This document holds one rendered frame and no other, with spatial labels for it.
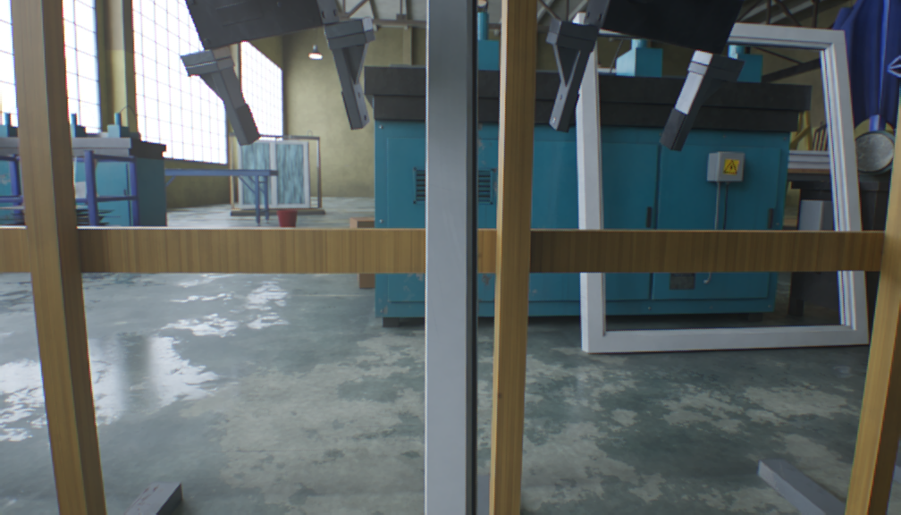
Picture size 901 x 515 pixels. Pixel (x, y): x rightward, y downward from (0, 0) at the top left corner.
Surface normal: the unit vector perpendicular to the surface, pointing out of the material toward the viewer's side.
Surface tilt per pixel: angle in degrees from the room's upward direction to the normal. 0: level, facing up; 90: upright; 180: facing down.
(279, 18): 114
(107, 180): 90
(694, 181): 90
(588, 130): 79
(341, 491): 0
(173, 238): 90
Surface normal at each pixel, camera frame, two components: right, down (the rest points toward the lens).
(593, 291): 0.07, -0.07
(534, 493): 0.01, -0.99
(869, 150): -0.91, 0.04
